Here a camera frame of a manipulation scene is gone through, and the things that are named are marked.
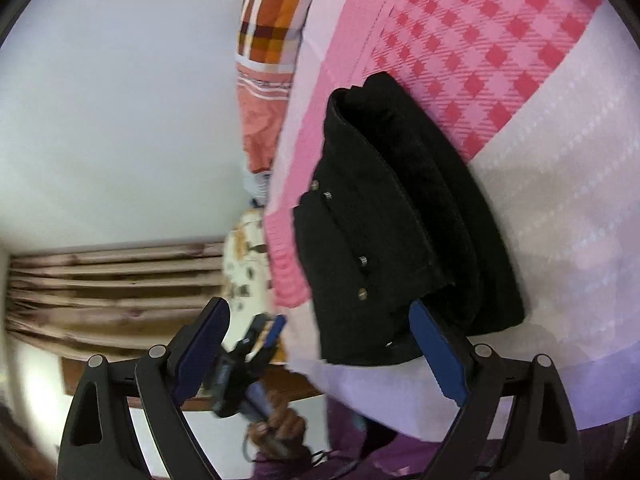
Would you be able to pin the brown wooden bed frame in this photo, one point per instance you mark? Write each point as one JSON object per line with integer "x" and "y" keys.
{"x": 295, "y": 385}

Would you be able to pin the white and blue striped packet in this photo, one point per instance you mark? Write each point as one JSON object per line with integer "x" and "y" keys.
{"x": 257, "y": 185}

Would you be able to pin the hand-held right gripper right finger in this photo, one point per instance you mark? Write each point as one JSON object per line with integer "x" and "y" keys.
{"x": 440, "y": 355}

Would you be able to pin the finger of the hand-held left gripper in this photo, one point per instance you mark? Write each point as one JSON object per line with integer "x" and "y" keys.
{"x": 267, "y": 332}

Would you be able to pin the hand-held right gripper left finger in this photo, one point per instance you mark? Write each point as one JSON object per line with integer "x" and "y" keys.
{"x": 200, "y": 355}

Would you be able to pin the beige patterned curtain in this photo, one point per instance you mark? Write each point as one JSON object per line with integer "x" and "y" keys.
{"x": 100, "y": 300}

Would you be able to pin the pink checked bedsheet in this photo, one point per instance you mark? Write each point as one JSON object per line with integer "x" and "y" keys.
{"x": 550, "y": 210}

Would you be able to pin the black pants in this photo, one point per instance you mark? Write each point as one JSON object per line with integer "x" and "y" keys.
{"x": 400, "y": 210}

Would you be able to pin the purple patterned clothing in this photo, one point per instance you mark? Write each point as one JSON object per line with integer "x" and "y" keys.
{"x": 375, "y": 460}

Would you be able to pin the cream floral pillow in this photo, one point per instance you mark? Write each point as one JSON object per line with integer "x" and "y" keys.
{"x": 245, "y": 270}

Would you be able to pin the person's left hand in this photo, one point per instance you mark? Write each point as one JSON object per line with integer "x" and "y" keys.
{"x": 285, "y": 425}

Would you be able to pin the orange plaid pillow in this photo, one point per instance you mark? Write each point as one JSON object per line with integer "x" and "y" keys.
{"x": 265, "y": 85}

